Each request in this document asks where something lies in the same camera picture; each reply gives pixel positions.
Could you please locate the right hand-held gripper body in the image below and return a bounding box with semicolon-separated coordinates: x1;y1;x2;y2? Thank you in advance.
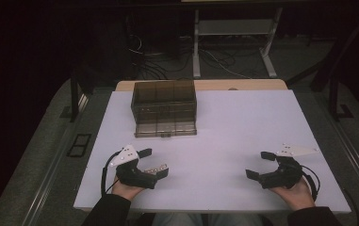
259;143;319;190

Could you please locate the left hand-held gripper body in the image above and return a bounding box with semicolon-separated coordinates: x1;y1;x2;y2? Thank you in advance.
108;143;158;190

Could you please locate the transparent brown plastic organizer box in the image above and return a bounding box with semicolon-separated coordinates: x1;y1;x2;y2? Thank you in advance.
130;79;198;138

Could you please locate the person's left hand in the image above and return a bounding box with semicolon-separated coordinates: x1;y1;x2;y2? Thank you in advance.
110;176;145;202

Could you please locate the person's right hand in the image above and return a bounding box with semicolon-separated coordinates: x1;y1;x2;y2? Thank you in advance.
269;176;317;212

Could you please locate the black metal stand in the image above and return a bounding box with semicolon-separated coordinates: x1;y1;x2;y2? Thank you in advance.
59;69;90;123
328;74;354;122

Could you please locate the black diagonal bar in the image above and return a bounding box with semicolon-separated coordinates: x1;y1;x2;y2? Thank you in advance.
285;8;359;92

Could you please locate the left hand-held gripper black cable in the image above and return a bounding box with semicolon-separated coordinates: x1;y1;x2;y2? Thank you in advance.
100;150;122;198

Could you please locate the hand-held gripper black cable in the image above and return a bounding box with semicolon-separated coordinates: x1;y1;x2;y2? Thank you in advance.
100;150;122;198
300;164;321;202

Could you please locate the right hand-held gripper black cable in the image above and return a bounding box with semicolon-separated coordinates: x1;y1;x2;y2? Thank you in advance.
300;164;321;202

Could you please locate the black rectangular floor frame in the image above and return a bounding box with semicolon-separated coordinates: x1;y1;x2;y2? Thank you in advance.
66;133;92;158

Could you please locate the aluminium floor rail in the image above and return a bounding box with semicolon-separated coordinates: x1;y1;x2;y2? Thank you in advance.
311;92;359;202
20;93;90;226

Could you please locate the tangle of floor cables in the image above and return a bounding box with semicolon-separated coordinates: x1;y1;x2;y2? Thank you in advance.
125;31;265;81

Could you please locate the white metal stand frame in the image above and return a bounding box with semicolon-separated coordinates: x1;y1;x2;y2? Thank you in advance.
191;7;284;80

